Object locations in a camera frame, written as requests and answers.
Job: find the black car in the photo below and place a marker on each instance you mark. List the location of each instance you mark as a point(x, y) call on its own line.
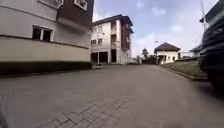
point(215, 50)

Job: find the small white house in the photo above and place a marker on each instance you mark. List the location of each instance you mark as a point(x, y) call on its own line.
point(166, 54)

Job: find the pole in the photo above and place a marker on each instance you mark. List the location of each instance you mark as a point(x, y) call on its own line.
point(202, 11)

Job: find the tree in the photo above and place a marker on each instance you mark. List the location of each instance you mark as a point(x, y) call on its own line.
point(145, 53)

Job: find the white multi-storey building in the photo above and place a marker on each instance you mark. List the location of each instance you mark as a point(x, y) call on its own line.
point(106, 41)

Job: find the grass strip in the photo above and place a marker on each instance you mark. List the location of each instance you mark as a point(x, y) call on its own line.
point(188, 68)

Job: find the white and brown building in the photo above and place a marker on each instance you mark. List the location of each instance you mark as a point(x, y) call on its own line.
point(30, 26)

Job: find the grey paved brick road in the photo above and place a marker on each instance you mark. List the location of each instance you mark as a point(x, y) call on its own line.
point(126, 96)

